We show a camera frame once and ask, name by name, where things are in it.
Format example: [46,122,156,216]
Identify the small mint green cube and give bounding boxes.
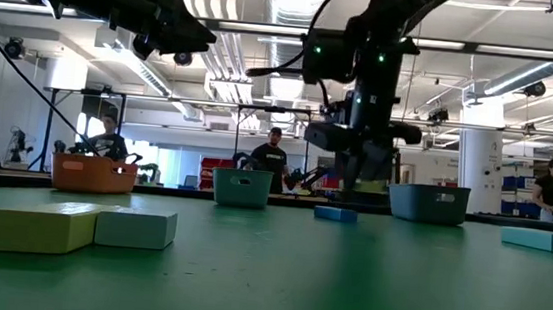
[93,205,179,253]

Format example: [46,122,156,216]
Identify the white round column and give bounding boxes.
[452,93,511,217]

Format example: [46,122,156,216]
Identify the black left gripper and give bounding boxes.
[106,0,221,68]

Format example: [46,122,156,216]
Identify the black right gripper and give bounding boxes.
[299,90,426,197]

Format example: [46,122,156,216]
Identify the orange plastic basket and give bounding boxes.
[49,151,141,198]

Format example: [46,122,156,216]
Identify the green table mat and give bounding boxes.
[0,179,553,310]

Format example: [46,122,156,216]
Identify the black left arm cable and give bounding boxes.
[0,5,115,158]

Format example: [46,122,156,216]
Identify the black round ceiling fixture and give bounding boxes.
[522,79,548,99]
[2,36,27,62]
[173,50,195,68]

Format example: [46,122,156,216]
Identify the red storage bins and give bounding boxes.
[197,155,237,192]

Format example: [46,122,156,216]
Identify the blue rectangular block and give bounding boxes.
[313,205,359,225]

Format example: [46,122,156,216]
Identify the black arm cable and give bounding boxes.
[244,0,366,88]
[0,5,115,158]

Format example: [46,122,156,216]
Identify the grey-blue plastic basket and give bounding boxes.
[384,180,472,227]

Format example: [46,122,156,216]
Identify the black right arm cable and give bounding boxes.
[244,0,366,88]

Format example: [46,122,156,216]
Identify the mint green rectangular block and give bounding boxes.
[498,225,553,254]

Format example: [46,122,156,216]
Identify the blue storage bins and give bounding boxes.
[499,174,541,219]

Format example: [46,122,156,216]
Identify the silver ceiling air duct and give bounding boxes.
[253,0,335,136]

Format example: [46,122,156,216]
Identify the teal plastic basket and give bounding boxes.
[210,166,275,211]

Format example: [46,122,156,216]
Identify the black table frame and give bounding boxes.
[0,169,553,235]

